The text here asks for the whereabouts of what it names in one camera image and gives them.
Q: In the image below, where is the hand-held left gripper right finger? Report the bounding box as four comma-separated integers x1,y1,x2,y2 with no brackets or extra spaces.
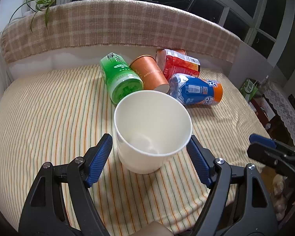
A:
186,135,279,236

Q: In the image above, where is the striped table cloth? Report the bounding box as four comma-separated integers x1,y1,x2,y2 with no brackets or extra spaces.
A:
0,64,271,234

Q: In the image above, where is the plaid cloth headboard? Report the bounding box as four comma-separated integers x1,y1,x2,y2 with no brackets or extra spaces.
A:
0,0,241,65

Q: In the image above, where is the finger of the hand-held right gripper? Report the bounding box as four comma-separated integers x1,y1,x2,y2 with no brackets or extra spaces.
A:
247,133,295,183

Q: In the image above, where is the brown paper cup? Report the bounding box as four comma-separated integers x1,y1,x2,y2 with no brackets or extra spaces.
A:
129,55,171,92

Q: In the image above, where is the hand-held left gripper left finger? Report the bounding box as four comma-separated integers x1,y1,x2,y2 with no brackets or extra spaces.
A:
18,133,113,236

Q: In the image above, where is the blue orange drink bottle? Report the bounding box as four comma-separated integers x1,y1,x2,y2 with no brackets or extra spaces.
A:
168,73,223,107

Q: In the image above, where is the white paper cup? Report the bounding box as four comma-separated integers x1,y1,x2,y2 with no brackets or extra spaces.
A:
113,90,193,175

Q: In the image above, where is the green carton box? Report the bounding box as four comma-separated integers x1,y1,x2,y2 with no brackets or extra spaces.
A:
239,78,260,103

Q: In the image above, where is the spider plant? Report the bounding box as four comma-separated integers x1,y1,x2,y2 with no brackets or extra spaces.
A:
8,0,75,32

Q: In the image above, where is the red snack packet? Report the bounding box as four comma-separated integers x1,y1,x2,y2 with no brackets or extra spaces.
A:
156,49,201,81

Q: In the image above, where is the green tea bottle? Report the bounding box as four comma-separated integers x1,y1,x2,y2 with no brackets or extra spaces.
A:
100,52,144,105

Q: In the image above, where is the white lace cloth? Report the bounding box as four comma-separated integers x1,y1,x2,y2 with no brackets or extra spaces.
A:
263,82,295,147

